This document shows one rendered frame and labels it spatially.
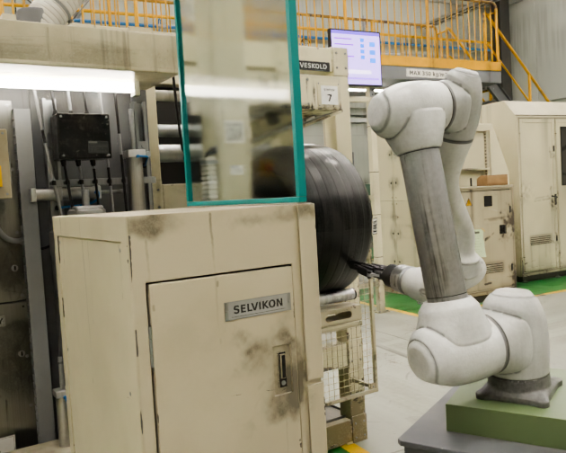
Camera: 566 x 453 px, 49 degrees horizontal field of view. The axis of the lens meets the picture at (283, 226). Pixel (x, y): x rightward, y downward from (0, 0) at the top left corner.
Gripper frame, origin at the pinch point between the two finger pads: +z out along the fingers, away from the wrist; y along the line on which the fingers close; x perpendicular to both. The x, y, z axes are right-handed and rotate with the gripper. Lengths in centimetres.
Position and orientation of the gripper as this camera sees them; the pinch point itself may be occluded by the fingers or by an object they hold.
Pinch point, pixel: (357, 265)
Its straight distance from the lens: 216.5
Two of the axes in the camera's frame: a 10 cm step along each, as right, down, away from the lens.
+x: -0.1, 9.9, 1.6
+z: -5.5, -1.4, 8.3
